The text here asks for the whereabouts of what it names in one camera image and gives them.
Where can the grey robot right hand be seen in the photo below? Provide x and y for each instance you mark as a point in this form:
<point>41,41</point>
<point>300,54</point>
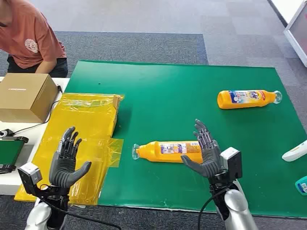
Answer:
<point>209,158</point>

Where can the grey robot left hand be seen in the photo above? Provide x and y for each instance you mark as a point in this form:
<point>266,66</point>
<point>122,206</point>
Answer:
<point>63,170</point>

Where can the orange bottle with white label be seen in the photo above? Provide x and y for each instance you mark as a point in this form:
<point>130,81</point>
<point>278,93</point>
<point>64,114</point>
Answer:
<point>168,151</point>

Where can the person's forearm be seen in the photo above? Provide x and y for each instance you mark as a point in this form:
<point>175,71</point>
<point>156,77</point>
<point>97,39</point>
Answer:
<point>47,66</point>

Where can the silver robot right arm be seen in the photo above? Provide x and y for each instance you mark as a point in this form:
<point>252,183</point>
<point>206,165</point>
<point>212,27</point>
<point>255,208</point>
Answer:
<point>236,206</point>

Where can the orange bottle with blue label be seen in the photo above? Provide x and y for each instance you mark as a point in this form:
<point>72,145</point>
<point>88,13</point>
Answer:
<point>244,99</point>

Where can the white plastic bottle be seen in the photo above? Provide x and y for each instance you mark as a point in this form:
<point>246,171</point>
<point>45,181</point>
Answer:
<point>296,152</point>

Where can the yellow plastic wrapped carton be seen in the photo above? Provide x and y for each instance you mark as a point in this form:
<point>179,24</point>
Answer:
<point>84,120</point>

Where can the white side table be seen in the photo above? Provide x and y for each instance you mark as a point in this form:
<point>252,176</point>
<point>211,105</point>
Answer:
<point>31,133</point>

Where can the black framed green tray device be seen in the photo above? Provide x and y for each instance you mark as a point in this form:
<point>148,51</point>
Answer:
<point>9,150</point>

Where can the green table mat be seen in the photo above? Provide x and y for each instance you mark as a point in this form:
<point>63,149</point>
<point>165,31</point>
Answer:
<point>168,95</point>

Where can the small black device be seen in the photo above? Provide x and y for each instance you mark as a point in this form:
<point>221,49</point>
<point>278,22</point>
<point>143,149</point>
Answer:
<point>6,132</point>

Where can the brown cardboard box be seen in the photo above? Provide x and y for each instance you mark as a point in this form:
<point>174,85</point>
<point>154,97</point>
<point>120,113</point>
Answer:
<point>23,98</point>

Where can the teal packet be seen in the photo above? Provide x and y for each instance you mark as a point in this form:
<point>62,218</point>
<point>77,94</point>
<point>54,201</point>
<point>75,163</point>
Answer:
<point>302,186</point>

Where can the person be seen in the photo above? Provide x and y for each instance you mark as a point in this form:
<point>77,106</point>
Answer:
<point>26,35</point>

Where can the white framed panel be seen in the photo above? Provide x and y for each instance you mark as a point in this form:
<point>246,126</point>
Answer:
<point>299,31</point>

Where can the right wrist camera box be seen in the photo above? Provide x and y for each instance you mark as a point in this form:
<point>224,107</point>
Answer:
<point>232,162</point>

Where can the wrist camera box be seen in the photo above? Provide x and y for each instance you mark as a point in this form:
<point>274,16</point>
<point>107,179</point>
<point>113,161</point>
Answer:
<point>29,177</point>
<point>232,162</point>

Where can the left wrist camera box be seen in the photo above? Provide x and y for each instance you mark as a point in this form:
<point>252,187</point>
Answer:
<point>29,177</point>

